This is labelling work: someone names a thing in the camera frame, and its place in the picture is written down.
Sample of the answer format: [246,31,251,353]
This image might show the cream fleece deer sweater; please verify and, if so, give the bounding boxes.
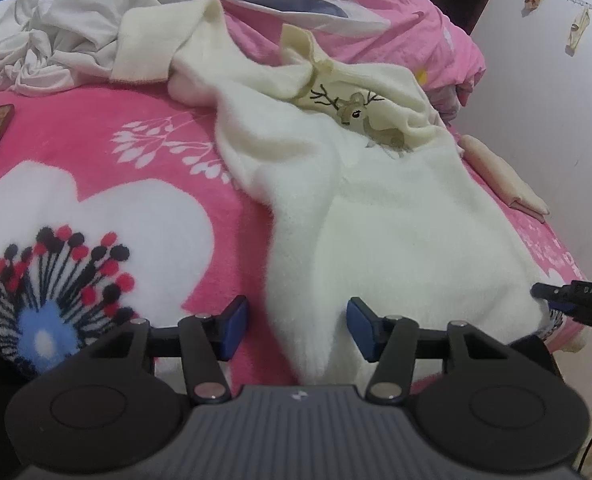
[111,0,589,386]

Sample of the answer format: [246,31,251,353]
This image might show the pink floral duvet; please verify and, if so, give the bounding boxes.
[191,0,487,122]

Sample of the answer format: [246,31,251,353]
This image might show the pink floral fleece blanket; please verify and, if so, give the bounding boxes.
[0,85,589,386]

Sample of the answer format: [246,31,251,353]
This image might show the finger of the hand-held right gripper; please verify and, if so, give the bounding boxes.
[530,282,576,312]

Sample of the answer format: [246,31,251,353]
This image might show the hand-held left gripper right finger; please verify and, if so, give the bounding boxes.
[346,296,511,405]

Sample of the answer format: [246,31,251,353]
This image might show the white shirt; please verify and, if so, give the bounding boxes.
[0,0,217,98]

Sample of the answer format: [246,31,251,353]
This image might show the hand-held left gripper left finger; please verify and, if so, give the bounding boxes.
[88,295,251,405]

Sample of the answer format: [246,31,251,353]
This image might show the beige pillow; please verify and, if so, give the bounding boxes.
[458,134,549,222]

